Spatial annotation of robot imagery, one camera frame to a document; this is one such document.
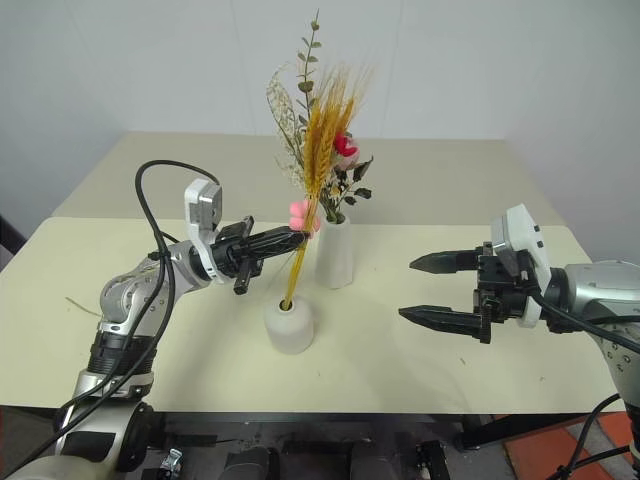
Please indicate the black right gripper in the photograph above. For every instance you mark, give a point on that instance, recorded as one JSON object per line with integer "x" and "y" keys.
{"x": 502, "y": 290}

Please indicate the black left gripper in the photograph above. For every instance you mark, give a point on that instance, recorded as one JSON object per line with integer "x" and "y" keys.
{"x": 232, "y": 252}

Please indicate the golden wheat bouquet pink tie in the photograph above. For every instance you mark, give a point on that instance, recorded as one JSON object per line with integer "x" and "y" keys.
{"x": 325, "y": 130}

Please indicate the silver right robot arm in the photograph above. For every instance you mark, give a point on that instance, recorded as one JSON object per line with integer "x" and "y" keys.
{"x": 600, "y": 290}

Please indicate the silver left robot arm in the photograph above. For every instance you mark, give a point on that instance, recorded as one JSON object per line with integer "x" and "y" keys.
{"x": 125, "y": 295}

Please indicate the mixed dried flower bouquet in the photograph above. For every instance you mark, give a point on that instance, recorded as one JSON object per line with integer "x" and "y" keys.
{"x": 343, "y": 146}

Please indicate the tall white vase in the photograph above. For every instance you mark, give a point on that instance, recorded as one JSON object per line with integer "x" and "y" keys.
{"x": 334, "y": 255}

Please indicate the short white vase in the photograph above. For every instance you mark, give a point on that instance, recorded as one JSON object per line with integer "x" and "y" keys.
{"x": 290, "y": 327}

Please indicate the loose dry straw piece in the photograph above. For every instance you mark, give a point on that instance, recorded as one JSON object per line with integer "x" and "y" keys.
{"x": 82, "y": 306}

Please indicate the dark rounded shape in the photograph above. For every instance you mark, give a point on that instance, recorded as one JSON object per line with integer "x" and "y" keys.
{"x": 255, "y": 465}

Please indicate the small silver metal clamp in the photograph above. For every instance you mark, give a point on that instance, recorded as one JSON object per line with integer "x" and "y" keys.
{"x": 172, "y": 462}

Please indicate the dark brown furniture piece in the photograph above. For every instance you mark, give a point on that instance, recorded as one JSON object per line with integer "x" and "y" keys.
{"x": 10, "y": 240}

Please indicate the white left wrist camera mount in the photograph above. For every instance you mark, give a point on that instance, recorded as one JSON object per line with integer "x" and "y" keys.
{"x": 200, "y": 205}

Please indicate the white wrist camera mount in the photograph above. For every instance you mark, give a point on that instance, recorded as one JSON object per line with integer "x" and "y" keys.
{"x": 200, "y": 205}
{"x": 525, "y": 235}

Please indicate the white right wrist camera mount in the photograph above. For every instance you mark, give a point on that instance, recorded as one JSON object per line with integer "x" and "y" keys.
{"x": 525, "y": 235}

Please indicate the black bracket with white part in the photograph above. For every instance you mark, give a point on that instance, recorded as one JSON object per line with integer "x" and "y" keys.
{"x": 429, "y": 460}

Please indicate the black table frame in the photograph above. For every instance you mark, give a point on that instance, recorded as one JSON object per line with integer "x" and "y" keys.
{"x": 310, "y": 425}

